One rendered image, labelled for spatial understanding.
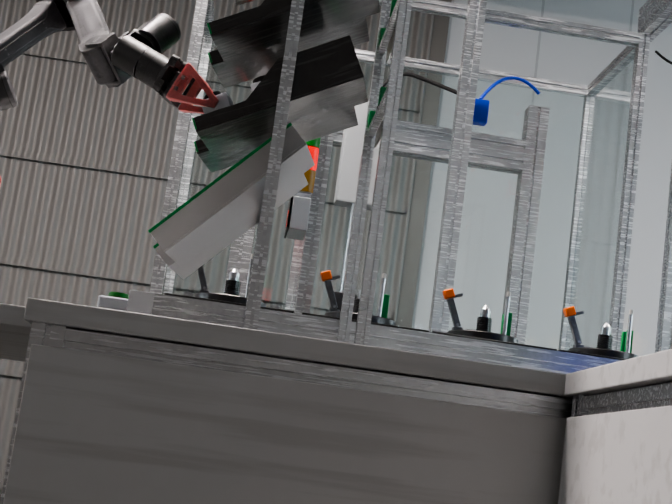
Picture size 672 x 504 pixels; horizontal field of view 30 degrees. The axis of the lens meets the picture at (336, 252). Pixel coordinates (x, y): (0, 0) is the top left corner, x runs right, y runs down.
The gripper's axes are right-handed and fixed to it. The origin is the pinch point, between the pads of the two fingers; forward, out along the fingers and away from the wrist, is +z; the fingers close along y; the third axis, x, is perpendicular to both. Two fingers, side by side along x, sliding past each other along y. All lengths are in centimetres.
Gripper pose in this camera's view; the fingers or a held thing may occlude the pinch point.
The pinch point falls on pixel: (216, 105)
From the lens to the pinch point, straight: 208.8
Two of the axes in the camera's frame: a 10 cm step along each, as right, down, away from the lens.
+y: 1.6, 1.6, 9.7
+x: -5.3, 8.5, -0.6
